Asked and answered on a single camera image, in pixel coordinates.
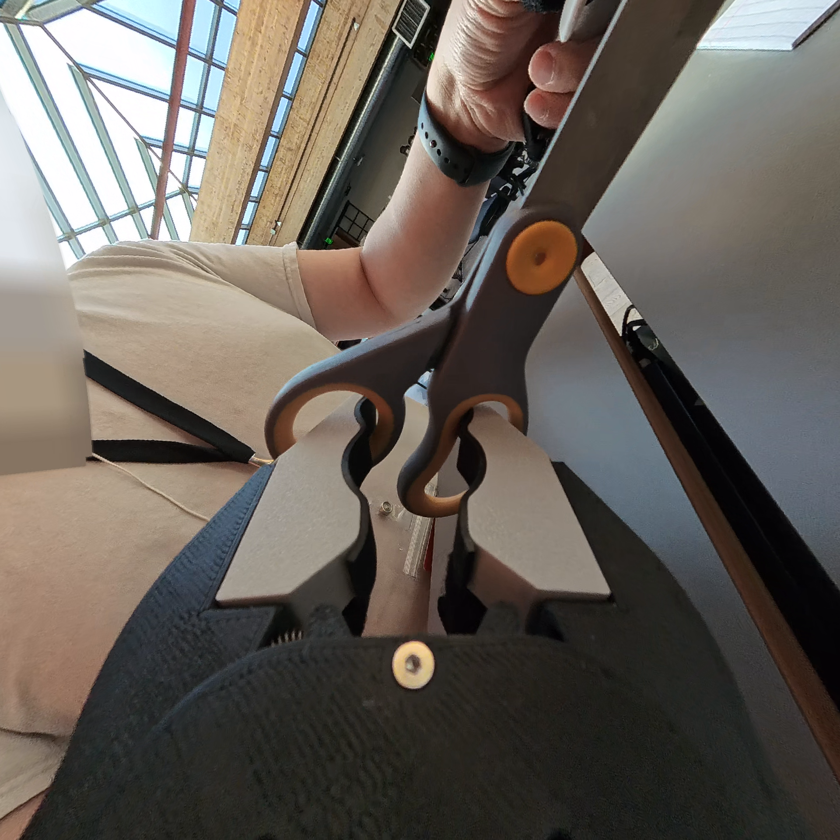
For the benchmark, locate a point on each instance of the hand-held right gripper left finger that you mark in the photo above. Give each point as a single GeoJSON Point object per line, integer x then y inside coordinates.
{"type": "Point", "coordinates": [295, 525]}

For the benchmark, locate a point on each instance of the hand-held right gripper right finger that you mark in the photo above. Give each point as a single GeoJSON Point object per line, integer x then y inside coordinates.
{"type": "Point", "coordinates": [531, 525]}

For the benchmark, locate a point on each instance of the person's left hand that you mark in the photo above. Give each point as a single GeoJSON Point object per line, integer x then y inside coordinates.
{"type": "Point", "coordinates": [485, 65]}

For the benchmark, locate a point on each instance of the badge holder with metal clip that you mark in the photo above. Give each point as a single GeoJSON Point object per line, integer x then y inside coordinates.
{"type": "Point", "coordinates": [420, 544]}

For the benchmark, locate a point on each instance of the ceiling air vent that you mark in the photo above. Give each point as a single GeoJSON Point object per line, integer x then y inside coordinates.
{"type": "Point", "coordinates": [412, 23]}

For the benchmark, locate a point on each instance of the lined writing pad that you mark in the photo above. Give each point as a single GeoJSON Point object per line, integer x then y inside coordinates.
{"type": "Point", "coordinates": [768, 23]}

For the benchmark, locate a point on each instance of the black smartwatch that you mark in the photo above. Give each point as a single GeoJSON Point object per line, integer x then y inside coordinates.
{"type": "Point", "coordinates": [459, 167]}

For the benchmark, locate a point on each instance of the red pipe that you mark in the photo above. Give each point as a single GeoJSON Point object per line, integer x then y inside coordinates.
{"type": "Point", "coordinates": [171, 118]}

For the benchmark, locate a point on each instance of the glass skylight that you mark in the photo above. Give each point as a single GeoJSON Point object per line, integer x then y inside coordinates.
{"type": "Point", "coordinates": [98, 98]}

